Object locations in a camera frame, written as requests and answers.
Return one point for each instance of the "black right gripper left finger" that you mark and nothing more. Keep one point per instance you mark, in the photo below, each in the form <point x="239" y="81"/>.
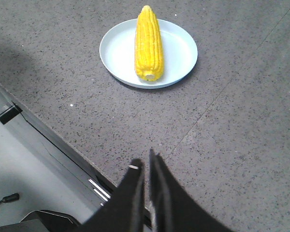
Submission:
<point x="124" y="212"/>

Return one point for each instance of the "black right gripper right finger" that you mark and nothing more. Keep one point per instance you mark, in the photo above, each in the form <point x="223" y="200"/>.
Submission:
<point x="173" y="210"/>

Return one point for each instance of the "light blue round plate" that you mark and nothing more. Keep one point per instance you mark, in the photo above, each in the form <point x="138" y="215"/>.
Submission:
<point x="117" y="54"/>

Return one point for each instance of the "yellow corn cob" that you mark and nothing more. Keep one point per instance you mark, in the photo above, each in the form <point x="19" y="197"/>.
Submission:
<point x="148" y="48"/>

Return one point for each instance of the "dark box at bottom left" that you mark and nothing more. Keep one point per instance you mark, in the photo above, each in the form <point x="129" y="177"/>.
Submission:
<point x="43" y="221"/>

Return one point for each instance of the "black bracket on table frame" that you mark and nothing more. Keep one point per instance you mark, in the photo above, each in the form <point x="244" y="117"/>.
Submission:
<point x="8" y="112"/>

